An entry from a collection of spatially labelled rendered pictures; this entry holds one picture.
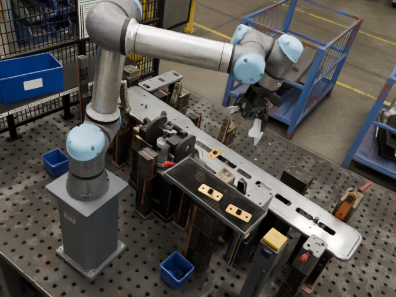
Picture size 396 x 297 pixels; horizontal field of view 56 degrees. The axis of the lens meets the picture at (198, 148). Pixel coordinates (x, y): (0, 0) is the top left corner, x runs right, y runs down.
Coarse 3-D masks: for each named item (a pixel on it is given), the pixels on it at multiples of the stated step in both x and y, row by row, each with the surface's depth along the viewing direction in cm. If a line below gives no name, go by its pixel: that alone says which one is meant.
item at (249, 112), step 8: (248, 88) 112; (256, 88) 110; (264, 88) 110; (240, 96) 117; (248, 96) 113; (256, 96) 112; (264, 96) 114; (240, 104) 118; (248, 104) 114; (256, 104) 115; (264, 104) 116; (248, 112) 115; (256, 112) 117
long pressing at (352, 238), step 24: (144, 96) 201; (168, 120) 187; (216, 144) 178; (216, 168) 165; (240, 168) 168; (288, 192) 160; (288, 216) 150; (312, 216) 152; (336, 240) 144; (360, 240) 146
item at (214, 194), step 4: (204, 184) 133; (200, 188) 131; (204, 188) 132; (208, 188) 132; (204, 192) 130; (208, 192) 130; (212, 192) 130; (216, 192) 131; (212, 196) 129; (220, 196) 130; (216, 200) 128
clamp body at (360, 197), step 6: (348, 192) 157; (354, 192) 158; (342, 198) 154; (360, 198) 155; (336, 204) 156; (354, 204) 152; (336, 210) 157; (354, 210) 152; (336, 216) 158; (348, 216) 154; (348, 222) 160; (324, 228) 167; (330, 234) 166
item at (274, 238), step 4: (272, 228) 123; (268, 232) 121; (272, 232) 121; (276, 232) 122; (264, 236) 120; (268, 236) 120; (272, 236) 120; (276, 236) 120; (280, 236) 121; (284, 236) 121; (264, 240) 120; (268, 240) 119; (272, 240) 119; (276, 240) 119; (280, 240) 119; (284, 240) 120; (272, 244) 118; (276, 244) 118; (280, 244) 118; (276, 248) 117
